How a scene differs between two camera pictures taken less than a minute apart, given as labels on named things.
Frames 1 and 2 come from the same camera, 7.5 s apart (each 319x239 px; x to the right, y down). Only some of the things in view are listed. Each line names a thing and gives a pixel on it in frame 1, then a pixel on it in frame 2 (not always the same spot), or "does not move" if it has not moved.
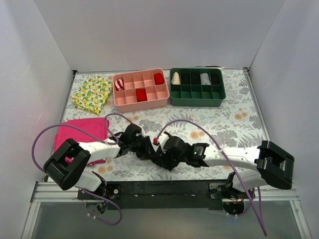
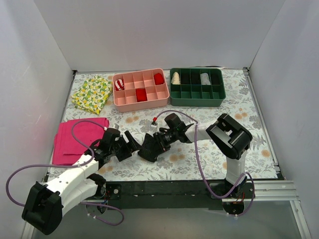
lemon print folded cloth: (92, 94) does not move
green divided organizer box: (197, 87) does not move
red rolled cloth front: (141, 94) does not move
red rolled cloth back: (159, 78) does not move
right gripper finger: (167, 161) -> (163, 144)
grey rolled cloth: (204, 79) does not move
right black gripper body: (162, 154) -> (159, 142)
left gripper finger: (146, 149) -> (123, 154)
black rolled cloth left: (185, 78) does not move
